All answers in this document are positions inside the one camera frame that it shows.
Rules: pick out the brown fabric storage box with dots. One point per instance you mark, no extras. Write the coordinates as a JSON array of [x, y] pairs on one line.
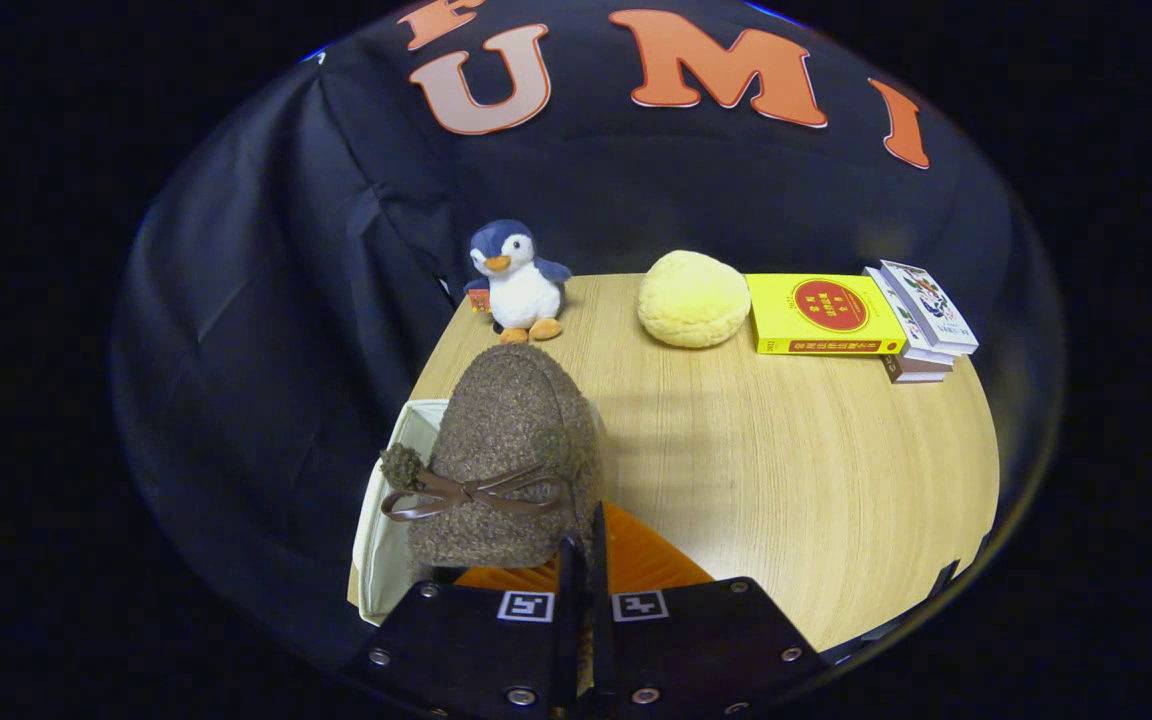
[[381, 540]]

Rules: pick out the penguin plush toy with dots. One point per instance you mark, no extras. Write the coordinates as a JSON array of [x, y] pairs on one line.
[[521, 290]]

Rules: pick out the yellow bread plush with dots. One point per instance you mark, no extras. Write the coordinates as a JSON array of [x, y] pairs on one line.
[[693, 300]]

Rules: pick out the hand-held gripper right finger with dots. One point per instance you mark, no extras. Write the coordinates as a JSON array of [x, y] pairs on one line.
[[601, 640]]

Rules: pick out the yellow book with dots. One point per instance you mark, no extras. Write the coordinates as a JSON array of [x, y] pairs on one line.
[[826, 310]]

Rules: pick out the brown-edged book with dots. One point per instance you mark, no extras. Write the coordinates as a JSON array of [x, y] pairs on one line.
[[916, 373]]

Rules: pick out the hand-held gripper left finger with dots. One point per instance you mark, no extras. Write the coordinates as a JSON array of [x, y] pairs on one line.
[[566, 650]]

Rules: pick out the black backdrop cloth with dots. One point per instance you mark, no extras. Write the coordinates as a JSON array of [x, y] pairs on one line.
[[266, 300]]

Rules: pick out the brown fuzzy shoe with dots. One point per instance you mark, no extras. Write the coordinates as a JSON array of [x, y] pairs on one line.
[[511, 430]]

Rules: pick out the white floral cover book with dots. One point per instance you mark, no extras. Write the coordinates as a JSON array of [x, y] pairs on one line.
[[926, 300]]

